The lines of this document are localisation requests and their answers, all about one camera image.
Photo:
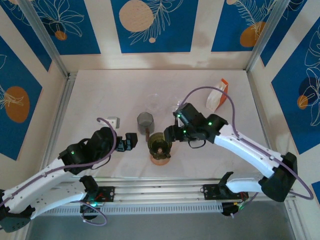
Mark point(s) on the aluminium side rail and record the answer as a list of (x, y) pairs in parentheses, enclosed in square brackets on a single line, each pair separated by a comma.
[(292, 220), (58, 117)]

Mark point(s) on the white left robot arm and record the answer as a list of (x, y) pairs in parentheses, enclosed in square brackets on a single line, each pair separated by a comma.
[(37, 178)]

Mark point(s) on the black controller board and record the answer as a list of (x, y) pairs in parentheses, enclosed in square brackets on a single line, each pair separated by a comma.
[(87, 212), (228, 210)]

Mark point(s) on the clear glass carafe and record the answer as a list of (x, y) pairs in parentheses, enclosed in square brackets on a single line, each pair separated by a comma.
[(153, 100)]

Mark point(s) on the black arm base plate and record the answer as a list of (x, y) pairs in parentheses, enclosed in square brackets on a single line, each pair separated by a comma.
[(210, 192), (107, 193)]

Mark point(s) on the wide aluminium base rail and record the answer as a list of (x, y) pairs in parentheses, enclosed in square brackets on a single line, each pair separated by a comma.
[(160, 192)]

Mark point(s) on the orange glass carafe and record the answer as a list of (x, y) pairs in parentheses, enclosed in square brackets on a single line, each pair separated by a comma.
[(160, 162)]

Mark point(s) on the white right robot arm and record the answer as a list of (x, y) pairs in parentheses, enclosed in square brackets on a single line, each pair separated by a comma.
[(250, 150)]

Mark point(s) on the small grey white box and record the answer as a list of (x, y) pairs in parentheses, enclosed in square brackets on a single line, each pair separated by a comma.
[(113, 121)]

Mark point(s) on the aluminium frame post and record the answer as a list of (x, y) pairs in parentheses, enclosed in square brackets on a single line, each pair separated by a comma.
[(42, 32), (265, 37)]

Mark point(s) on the olive green coffee dripper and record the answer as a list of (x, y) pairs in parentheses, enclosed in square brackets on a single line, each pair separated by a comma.
[(158, 146)]

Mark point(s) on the white orange filter pack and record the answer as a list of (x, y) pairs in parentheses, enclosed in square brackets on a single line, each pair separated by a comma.
[(215, 98)]

